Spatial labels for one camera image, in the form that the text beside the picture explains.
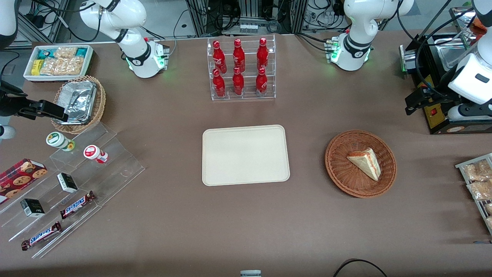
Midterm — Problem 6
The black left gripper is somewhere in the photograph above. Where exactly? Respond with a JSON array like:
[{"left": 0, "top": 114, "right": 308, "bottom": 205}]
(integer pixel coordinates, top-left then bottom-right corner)
[{"left": 405, "top": 85, "right": 458, "bottom": 116}]

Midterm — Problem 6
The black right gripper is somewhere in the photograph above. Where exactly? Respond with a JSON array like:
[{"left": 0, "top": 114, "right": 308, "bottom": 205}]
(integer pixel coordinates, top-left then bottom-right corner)
[{"left": 0, "top": 80, "right": 69, "bottom": 122}]

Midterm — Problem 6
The triangular sandwich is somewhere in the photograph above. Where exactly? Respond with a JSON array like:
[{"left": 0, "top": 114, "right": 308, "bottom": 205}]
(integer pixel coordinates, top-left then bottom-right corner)
[{"left": 346, "top": 147, "right": 382, "bottom": 182}]

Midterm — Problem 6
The light wicker basket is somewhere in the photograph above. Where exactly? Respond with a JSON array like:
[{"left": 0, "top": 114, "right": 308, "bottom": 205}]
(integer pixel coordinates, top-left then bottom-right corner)
[{"left": 51, "top": 75, "right": 106, "bottom": 134}]

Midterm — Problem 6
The brown wicker basket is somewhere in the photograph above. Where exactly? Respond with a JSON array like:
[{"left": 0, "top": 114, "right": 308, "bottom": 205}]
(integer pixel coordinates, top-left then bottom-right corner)
[{"left": 325, "top": 130, "right": 397, "bottom": 199}]

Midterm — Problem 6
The tray of packaged pastries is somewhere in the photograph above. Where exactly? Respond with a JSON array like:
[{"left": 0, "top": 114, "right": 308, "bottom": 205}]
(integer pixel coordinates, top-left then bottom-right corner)
[{"left": 455, "top": 153, "right": 492, "bottom": 235}]

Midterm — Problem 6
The beige plastic tray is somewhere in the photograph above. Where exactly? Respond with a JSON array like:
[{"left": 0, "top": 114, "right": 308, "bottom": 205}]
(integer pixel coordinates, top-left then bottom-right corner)
[{"left": 202, "top": 124, "right": 291, "bottom": 187}]

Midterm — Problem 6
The black food warmer appliance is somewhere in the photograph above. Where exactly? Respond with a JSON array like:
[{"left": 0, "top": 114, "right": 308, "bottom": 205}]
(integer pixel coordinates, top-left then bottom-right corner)
[{"left": 399, "top": 6, "right": 492, "bottom": 135}]

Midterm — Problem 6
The green lid yogurt cup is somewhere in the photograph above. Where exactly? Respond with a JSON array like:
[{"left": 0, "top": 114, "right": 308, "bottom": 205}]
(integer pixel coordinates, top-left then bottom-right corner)
[{"left": 46, "top": 132, "right": 76, "bottom": 152}]

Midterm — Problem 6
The aluminium foil container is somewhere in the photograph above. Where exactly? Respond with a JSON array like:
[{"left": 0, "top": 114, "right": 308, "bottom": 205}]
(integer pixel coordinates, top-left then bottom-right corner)
[{"left": 56, "top": 80, "right": 97, "bottom": 125}]

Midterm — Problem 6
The white rectangular snack bin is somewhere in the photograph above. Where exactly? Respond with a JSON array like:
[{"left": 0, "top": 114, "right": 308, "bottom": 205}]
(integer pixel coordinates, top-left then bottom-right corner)
[{"left": 23, "top": 45, "right": 94, "bottom": 82}]

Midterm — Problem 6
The large clear cracker bag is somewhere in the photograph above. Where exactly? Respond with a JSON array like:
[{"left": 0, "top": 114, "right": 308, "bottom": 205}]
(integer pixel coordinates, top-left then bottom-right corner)
[{"left": 40, "top": 56, "right": 85, "bottom": 76}]

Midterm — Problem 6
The red lid yogurt cup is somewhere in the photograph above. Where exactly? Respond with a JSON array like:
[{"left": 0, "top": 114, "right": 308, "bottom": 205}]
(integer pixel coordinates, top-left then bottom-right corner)
[{"left": 83, "top": 145, "right": 109, "bottom": 164}]

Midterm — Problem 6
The small clear cracker bag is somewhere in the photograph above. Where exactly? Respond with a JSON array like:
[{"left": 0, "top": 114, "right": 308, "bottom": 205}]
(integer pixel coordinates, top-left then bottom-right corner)
[{"left": 54, "top": 47, "right": 78, "bottom": 59}]

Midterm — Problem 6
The stainless steel pan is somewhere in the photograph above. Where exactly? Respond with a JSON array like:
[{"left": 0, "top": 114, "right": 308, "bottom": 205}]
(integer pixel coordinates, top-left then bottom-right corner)
[{"left": 436, "top": 37, "right": 475, "bottom": 72}]

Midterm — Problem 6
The small black box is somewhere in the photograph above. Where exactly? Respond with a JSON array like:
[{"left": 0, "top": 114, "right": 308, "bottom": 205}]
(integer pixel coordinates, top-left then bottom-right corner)
[
  {"left": 57, "top": 173, "right": 78, "bottom": 194},
  {"left": 20, "top": 199, "right": 46, "bottom": 218}
]

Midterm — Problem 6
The red cookie box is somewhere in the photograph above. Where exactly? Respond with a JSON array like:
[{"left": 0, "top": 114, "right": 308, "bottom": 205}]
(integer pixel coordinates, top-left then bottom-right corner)
[{"left": 0, "top": 158, "right": 48, "bottom": 204}]

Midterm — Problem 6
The clear acrylic stepped shelf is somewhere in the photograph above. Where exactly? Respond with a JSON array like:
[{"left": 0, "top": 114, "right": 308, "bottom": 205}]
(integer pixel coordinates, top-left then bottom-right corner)
[{"left": 0, "top": 122, "right": 146, "bottom": 259}]

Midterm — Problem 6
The snickers chocolate bar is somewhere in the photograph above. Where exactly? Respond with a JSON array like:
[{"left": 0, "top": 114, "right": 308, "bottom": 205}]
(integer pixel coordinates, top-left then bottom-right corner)
[
  {"left": 21, "top": 221, "right": 63, "bottom": 251},
  {"left": 60, "top": 191, "right": 96, "bottom": 220}
]

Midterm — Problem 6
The red cola bottle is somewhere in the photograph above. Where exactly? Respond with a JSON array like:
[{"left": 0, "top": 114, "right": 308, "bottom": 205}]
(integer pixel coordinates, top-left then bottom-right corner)
[
  {"left": 213, "top": 68, "right": 226, "bottom": 98},
  {"left": 256, "top": 67, "right": 268, "bottom": 96},
  {"left": 232, "top": 67, "right": 245, "bottom": 96},
  {"left": 233, "top": 38, "right": 246, "bottom": 73},
  {"left": 212, "top": 40, "right": 228, "bottom": 74},
  {"left": 256, "top": 37, "right": 269, "bottom": 71}
]

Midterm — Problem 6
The clear acrylic bottle rack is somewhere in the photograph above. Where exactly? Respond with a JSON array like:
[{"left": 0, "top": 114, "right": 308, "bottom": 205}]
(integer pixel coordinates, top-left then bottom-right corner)
[{"left": 207, "top": 34, "right": 276, "bottom": 101}]

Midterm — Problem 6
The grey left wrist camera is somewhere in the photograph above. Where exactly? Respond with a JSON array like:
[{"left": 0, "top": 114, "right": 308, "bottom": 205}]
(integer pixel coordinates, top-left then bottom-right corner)
[{"left": 447, "top": 104, "right": 492, "bottom": 122}]

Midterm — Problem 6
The black cable loop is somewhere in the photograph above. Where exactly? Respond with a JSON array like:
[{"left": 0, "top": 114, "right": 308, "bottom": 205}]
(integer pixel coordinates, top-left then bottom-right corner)
[{"left": 332, "top": 259, "right": 389, "bottom": 277}]

